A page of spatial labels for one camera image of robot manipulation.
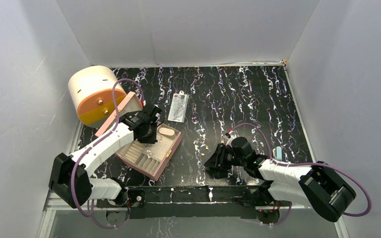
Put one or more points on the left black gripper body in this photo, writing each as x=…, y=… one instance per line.
x=151, y=137

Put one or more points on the small blue grey object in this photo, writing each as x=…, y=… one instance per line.
x=277, y=154

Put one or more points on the silver jewelry in box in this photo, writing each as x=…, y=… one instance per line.
x=150, y=153

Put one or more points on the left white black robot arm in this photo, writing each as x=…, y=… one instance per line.
x=70, y=177

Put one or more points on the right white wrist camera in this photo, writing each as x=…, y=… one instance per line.
x=228, y=137

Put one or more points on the pink open jewelry box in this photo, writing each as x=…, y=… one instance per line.
x=134, y=154

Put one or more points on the white orange cylindrical drawer box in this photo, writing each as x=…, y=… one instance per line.
x=91, y=93

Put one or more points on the clear packaged necklace card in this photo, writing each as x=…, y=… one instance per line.
x=178, y=107

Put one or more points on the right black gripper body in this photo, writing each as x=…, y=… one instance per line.
x=229, y=157

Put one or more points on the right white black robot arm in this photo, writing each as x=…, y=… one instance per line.
x=316, y=186

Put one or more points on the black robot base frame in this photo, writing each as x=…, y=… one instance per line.
x=244, y=201

